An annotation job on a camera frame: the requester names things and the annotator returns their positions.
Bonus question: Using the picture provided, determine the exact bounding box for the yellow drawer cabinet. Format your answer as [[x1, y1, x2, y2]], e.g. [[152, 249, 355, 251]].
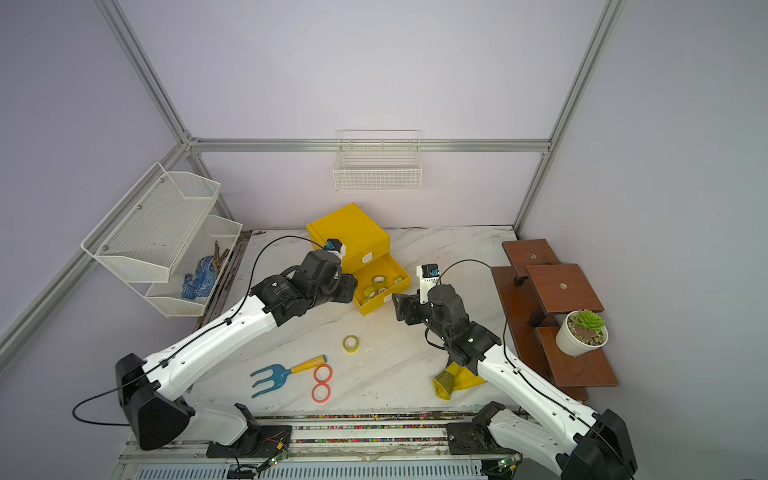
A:
[[307, 203, 411, 316]]

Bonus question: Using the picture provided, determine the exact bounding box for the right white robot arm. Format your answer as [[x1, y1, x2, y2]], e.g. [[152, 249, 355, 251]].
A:
[[392, 264, 637, 479]]

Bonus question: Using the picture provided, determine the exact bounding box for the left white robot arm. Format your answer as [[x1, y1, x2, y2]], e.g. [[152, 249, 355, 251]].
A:
[[113, 238, 358, 451]]

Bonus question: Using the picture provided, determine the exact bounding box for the yellow black rubber glove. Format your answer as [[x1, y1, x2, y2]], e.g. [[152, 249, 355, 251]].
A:
[[432, 362, 485, 401]]

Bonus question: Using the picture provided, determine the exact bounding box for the brown wooden stepped shelf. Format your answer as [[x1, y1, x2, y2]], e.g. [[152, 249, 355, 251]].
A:
[[492, 239, 619, 401]]

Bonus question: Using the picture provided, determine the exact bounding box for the potted succulent white pot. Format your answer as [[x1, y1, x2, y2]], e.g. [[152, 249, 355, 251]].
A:
[[555, 310, 609, 358]]

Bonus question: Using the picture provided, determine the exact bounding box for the blue item in shelf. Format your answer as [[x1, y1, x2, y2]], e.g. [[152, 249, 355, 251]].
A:
[[181, 256, 218, 300]]

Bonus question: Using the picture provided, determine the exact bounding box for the white mesh two-tier shelf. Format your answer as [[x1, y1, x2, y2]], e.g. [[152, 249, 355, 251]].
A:
[[81, 163, 242, 317]]

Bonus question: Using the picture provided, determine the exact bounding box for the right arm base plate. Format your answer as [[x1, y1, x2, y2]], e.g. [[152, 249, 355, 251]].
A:
[[446, 402, 515, 456]]

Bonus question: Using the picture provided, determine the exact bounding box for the teal garden fork yellow handle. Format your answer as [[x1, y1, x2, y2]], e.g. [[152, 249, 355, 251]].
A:
[[250, 355, 327, 398]]

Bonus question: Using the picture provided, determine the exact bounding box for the white wire wall basket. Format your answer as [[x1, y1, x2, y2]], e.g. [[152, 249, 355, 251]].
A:
[[333, 129, 423, 192]]

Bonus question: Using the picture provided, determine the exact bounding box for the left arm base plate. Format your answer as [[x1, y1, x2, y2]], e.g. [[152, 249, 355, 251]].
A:
[[206, 403, 292, 459]]

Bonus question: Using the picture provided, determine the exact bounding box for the aluminium frame rail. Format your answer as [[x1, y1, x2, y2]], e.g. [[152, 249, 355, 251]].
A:
[[1, 1, 625, 376]]

